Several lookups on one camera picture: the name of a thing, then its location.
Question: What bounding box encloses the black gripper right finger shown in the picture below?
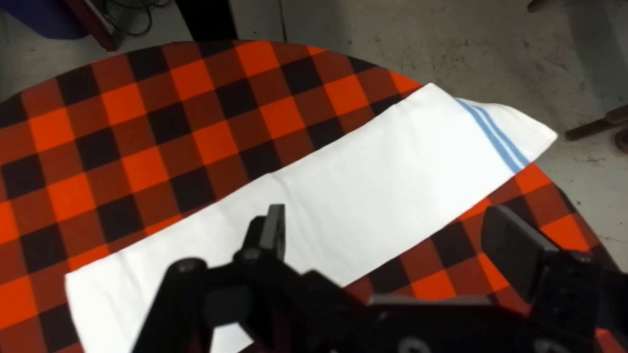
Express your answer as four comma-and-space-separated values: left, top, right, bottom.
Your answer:
478, 203, 565, 303

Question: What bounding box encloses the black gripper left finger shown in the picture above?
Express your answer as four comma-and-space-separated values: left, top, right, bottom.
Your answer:
243, 201, 290, 264

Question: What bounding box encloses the white towel with blue stripes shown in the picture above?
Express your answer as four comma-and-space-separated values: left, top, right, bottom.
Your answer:
62, 79, 559, 353

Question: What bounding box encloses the red black checkered tablecloth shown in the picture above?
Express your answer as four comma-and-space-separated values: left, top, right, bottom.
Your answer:
0, 36, 628, 353

